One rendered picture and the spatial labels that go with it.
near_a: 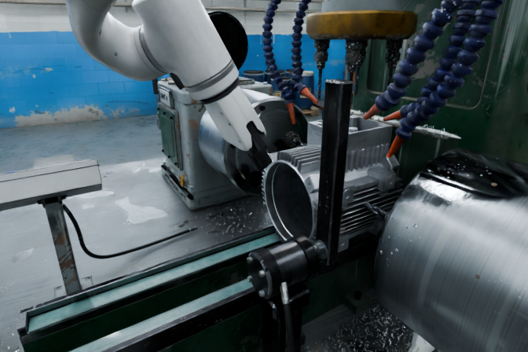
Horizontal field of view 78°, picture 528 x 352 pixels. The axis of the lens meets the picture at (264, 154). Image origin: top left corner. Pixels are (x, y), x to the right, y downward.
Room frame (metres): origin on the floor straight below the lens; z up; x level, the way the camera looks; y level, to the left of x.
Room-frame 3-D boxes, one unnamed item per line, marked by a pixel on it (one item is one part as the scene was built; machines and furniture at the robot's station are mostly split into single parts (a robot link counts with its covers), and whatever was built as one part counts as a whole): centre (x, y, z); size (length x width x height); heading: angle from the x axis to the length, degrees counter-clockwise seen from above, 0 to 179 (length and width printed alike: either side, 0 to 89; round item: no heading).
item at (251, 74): (5.80, -0.26, 0.37); 1.20 x 0.80 x 0.74; 110
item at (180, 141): (1.09, 0.18, 0.99); 0.35 x 0.31 x 0.37; 31
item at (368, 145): (0.60, -0.16, 1.11); 0.12 x 0.11 x 0.07; 121
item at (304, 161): (0.58, -0.13, 1.02); 0.20 x 0.19 x 0.19; 121
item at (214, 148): (0.88, 0.06, 1.04); 0.37 x 0.25 x 0.25; 31
